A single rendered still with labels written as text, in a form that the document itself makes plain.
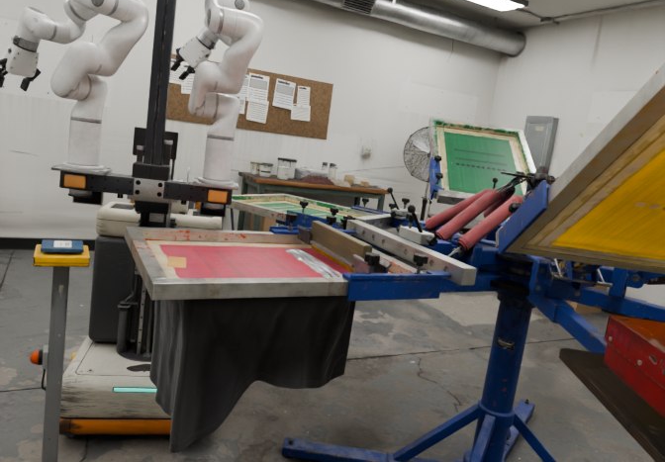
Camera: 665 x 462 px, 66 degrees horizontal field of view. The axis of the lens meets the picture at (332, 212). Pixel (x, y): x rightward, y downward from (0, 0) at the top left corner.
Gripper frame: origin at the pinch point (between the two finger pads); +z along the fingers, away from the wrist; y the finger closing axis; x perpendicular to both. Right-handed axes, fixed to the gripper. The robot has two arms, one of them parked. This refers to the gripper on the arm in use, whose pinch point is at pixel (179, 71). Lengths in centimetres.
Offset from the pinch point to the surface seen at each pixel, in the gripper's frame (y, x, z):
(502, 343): -166, -24, -15
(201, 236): -65, 35, 24
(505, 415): -188, -25, 4
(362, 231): -98, -1, -9
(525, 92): -75, -481, -181
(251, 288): -96, 76, 4
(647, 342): -149, 99, -50
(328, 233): -93, 27, -6
